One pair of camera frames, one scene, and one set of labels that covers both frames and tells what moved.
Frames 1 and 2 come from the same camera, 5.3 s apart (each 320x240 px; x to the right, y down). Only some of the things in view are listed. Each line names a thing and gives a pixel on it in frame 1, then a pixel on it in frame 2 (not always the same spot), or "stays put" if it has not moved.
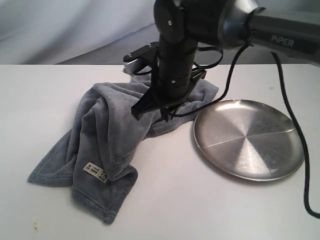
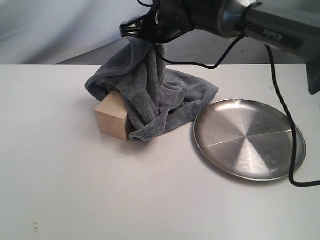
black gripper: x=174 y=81 to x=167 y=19
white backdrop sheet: x=85 y=32 stays put
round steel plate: x=249 y=139 stays put
